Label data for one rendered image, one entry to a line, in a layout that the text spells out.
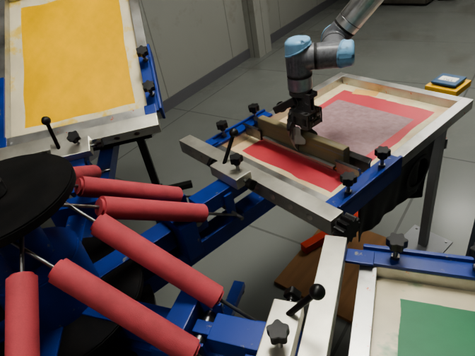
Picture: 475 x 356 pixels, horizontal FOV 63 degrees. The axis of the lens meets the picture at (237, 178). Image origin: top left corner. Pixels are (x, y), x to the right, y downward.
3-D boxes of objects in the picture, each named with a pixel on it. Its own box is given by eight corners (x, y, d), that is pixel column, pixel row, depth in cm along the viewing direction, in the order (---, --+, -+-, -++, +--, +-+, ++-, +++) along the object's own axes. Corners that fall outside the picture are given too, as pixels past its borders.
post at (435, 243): (414, 225, 229) (435, 68, 175) (452, 242, 214) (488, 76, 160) (393, 246, 219) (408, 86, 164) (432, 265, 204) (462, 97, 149)
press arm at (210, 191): (235, 182, 122) (232, 169, 120) (248, 189, 118) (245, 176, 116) (191, 210, 115) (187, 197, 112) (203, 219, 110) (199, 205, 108)
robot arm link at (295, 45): (312, 41, 106) (281, 44, 108) (314, 79, 112) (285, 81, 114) (314, 32, 112) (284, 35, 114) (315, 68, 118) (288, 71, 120)
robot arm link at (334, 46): (353, 30, 113) (314, 34, 116) (355, 43, 104) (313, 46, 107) (353, 57, 117) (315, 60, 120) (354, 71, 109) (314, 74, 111)
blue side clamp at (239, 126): (265, 123, 162) (263, 108, 158) (273, 126, 158) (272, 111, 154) (208, 156, 148) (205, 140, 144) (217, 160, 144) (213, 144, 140)
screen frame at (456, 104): (341, 79, 182) (341, 71, 180) (471, 109, 143) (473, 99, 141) (209, 155, 146) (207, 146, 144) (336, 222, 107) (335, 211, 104)
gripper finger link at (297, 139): (302, 157, 126) (303, 131, 122) (288, 151, 130) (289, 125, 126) (308, 154, 128) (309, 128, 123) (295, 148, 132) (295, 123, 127)
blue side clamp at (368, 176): (386, 169, 124) (387, 150, 120) (401, 174, 120) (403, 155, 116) (325, 218, 110) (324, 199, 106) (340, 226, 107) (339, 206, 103)
